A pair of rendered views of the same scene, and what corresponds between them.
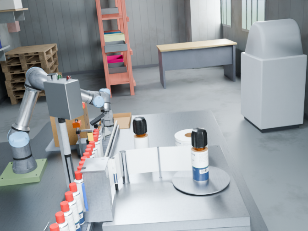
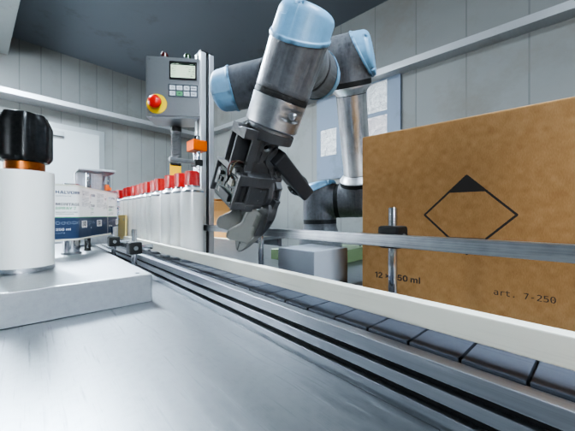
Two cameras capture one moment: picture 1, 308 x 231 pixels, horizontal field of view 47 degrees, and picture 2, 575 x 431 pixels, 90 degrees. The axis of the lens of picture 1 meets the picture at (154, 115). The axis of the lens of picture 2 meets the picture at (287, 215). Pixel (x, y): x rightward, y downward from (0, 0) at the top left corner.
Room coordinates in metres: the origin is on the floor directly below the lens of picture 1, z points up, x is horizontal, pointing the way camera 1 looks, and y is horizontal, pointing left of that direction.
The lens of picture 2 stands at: (2.70, 0.07, 0.98)
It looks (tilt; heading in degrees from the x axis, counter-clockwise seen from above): 0 degrees down; 136
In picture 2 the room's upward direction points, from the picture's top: straight up
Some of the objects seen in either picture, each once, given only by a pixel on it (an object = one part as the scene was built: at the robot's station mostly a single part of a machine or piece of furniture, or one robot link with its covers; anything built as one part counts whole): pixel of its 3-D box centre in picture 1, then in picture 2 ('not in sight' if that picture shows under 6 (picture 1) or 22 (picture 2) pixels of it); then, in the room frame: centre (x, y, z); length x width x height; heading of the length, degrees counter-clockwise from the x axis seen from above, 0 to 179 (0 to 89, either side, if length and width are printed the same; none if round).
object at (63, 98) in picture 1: (63, 98); (177, 93); (1.78, 0.46, 1.38); 0.17 x 0.10 x 0.19; 53
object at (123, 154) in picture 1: (124, 167); (71, 219); (1.74, 0.19, 0.97); 0.05 x 0.05 x 0.19
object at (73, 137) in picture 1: (71, 121); (475, 215); (2.57, 0.64, 0.99); 0.30 x 0.24 x 0.27; 5
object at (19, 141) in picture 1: (19, 144); (321, 200); (2.06, 0.85, 1.04); 0.13 x 0.12 x 0.14; 25
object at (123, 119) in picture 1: (115, 121); not in sight; (2.88, 0.34, 0.85); 0.30 x 0.26 x 0.04; 178
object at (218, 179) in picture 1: (200, 179); not in sight; (1.69, -0.22, 0.89); 0.31 x 0.31 x 0.01
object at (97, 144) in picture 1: (96, 151); (171, 215); (1.97, 0.36, 0.98); 0.05 x 0.05 x 0.20
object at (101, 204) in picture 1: (97, 189); (96, 207); (1.46, 0.29, 1.01); 0.14 x 0.13 x 0.26; 178
